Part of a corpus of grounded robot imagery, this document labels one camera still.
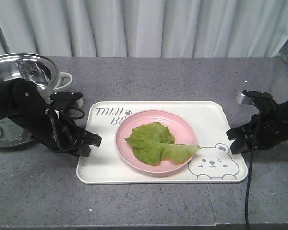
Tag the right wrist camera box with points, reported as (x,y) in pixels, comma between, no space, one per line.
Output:
(247,96)

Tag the green lettuce leaf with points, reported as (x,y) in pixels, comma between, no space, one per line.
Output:
(152,143)

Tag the grey electric cooking pot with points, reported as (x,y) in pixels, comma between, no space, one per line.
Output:
(43,73)

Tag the cream bear serving tray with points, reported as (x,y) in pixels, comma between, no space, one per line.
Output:
(213,163)

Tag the grey-white curtain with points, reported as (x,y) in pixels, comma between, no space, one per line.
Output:
(144,28)

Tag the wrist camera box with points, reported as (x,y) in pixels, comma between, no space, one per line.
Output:
(60,100)
(247,96)

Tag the pink round plate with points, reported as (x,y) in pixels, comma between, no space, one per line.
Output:
(181,130)

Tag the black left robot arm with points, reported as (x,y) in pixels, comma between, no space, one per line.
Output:
(21,102)

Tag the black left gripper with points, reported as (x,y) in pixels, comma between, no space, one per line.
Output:
(62,135)

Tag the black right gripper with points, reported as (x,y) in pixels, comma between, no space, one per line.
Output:
(266,129)

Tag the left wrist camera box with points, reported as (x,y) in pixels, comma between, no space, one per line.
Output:
(60,100)

